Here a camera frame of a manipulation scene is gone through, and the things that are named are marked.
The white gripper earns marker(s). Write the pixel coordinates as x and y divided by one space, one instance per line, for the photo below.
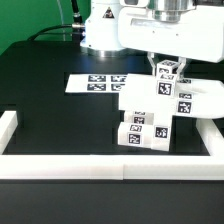
184 28

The white tagged cube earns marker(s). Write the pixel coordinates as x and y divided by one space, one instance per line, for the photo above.
165 85
167 67

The white chair back frame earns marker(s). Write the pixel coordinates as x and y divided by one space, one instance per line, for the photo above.
198 98

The white chair seat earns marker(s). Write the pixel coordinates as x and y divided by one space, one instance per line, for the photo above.
163 120

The white U-shaped fence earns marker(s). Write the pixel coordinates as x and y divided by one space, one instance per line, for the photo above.
118 167

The white marker base plate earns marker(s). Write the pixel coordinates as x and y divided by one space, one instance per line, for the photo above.
95 83

